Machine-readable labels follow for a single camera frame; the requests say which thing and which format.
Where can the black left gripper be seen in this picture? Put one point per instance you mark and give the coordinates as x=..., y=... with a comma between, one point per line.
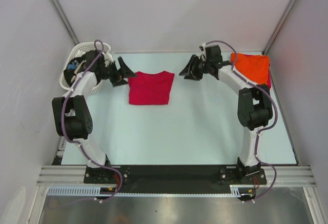
x=124, y=72

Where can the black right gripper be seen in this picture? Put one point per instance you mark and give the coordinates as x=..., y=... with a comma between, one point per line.
x=186, y=70

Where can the red polo shirt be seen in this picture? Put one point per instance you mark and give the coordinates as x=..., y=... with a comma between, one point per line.
x=150, y=89

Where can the orange t shirt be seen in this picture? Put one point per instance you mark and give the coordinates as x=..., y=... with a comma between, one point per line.
x=253, y=67

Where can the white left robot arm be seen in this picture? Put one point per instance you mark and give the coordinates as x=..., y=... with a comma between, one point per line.
x=72, y=117

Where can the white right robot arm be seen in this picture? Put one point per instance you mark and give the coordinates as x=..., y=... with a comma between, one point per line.
x=255, y=105

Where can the white plastic laundry basket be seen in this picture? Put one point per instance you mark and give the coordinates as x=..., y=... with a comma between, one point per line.
x=85, y=46

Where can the black printed t shirt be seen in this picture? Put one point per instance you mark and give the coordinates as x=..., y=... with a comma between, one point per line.
x=76, y=65

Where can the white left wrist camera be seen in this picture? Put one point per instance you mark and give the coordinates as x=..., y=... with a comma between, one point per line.
x=108, y=59

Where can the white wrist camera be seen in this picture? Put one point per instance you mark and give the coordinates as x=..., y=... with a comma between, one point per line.
x=108, y=59
x=203, y=48

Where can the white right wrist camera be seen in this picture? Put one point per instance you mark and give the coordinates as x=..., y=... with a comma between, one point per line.
x=203, y=48

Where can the grey slotted cable duct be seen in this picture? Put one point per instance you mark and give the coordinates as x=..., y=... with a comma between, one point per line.
x=81, y=191

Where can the aluminium frame rail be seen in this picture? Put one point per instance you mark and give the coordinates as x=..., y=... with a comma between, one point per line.
x=293, y=176

